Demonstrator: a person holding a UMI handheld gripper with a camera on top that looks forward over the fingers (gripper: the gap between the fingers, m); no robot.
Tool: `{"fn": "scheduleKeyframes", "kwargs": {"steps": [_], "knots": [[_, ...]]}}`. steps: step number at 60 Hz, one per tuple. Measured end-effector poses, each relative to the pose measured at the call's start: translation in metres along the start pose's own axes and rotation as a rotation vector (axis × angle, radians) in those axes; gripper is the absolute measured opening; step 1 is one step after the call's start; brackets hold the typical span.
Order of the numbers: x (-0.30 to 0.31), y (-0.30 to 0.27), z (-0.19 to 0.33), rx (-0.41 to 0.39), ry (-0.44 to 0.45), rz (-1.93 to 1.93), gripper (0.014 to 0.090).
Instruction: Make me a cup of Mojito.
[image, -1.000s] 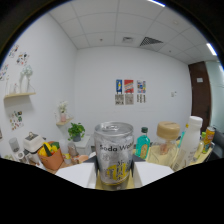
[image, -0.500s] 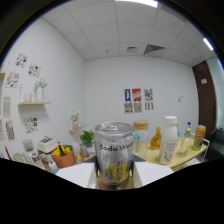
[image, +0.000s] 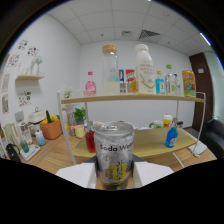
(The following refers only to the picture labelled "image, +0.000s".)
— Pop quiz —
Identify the green potted plant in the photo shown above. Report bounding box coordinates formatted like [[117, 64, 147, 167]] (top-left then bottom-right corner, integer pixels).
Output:
[[72, 107, 87, 126]]

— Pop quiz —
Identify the amber liquid bottle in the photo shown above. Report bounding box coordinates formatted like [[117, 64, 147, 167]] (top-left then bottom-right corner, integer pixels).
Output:
[[130, 78, 138, 94]]

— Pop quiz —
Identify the small blue carton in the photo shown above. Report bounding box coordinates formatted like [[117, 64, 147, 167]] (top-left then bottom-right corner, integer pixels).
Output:
[[118, 69, 125, 84]]

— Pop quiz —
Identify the soda water can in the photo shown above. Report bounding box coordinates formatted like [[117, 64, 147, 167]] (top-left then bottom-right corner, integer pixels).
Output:
[[93, 121, 135, 187]]

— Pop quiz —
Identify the long ceiling light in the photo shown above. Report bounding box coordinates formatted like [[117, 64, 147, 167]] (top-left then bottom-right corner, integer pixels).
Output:
[[199, 31, 212, 47]]

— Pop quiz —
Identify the black kettle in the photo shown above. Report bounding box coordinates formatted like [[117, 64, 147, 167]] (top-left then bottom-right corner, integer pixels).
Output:
[[5, 143, 22, 163]]

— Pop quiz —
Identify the pink liquid bottle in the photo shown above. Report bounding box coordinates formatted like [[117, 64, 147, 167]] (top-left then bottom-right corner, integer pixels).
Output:
[[84, 71, 98, 97]]

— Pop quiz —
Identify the clear jar with cork lid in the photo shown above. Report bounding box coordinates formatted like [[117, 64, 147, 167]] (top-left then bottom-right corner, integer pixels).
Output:
[[101, 44, 121, 96]]

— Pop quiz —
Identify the yellow colourful drink can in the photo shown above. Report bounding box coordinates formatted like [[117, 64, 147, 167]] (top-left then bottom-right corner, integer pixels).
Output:
[[181, 69, 197, 98]]

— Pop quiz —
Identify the ceiling air vent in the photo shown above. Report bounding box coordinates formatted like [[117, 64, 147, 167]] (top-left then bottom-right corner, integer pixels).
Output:
[[138, 29, 162, 40]]

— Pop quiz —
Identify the yellow cup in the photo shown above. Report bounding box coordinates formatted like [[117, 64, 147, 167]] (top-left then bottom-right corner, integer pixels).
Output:
[[73, 124, 86, 139]]

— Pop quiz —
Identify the blue liquid bottle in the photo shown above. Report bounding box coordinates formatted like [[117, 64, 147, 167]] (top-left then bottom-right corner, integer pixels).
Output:
[[164, 120, 179, 149]]

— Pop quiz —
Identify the white notebook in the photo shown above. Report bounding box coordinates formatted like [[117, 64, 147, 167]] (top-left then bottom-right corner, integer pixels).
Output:
[[187, 139, 208, 158]]

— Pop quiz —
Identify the large white milk bottle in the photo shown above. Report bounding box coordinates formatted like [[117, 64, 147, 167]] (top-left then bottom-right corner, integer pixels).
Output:
[[134, 43, 157, 95]]

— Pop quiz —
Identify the glass vase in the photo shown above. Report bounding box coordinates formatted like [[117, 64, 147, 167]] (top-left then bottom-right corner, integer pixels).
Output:
[[29, 55, 44, 76]]

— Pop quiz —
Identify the clear bottle with green cap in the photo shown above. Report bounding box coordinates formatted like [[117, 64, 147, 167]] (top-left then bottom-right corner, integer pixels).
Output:
[[165, 64, 177, 97]]

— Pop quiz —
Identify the red liquid bottle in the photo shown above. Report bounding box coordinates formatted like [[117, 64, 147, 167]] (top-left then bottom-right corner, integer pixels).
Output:
[[84, 124, 97, 154]]

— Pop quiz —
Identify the green cup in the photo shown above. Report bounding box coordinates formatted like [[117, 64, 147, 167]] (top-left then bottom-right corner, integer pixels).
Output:
[[20, 139, 30, 154]]

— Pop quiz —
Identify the blue bottle with yellow cap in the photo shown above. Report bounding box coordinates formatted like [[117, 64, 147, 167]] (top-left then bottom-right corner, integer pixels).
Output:
[[155, 70, 166, 96]]

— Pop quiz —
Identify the brown door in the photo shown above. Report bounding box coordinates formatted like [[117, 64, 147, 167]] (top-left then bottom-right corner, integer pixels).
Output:
[[188, 52, 214, 129]]

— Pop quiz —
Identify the white scale tray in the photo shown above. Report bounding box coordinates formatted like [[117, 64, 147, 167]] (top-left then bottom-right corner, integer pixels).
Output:
[[19, 143, 42, 162]]

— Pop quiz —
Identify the orange basket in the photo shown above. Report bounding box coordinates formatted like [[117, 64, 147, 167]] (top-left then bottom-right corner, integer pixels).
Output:
[[39, 110, 64, 140]]

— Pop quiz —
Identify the small white blue bottle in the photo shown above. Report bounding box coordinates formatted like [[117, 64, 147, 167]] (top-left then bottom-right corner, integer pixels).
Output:
[[34, 129, 47, 147]]

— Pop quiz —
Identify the clear bottle with blue cap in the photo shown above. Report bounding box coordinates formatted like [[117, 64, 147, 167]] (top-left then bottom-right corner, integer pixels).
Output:
[[174, 73, 183, 97]]

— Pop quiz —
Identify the white two-tier wooden shelf rack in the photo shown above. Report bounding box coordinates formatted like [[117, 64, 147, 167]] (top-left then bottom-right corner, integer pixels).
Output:
[[56, 90, 207, 166]]

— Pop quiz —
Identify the black chair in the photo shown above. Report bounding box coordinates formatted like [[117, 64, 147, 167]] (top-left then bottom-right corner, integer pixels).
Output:
[[201, 118, 224, 159]]

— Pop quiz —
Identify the wooden wall shelf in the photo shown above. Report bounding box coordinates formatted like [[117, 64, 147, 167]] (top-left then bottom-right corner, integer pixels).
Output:
[[14, 74, 45, 82]]

